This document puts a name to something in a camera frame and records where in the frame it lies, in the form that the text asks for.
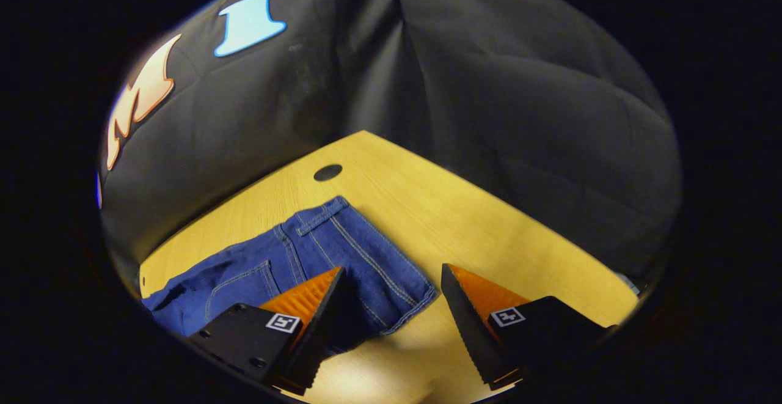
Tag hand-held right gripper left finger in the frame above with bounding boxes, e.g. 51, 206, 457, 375
185, 266, 349, 396

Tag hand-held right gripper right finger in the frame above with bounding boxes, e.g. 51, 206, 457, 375
440, 263, 619, 392

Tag blue denim jeans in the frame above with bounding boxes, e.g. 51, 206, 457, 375
141, 195, 439, 357

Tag black backdrop cloth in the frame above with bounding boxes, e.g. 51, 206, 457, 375
97, 0, 683, 307

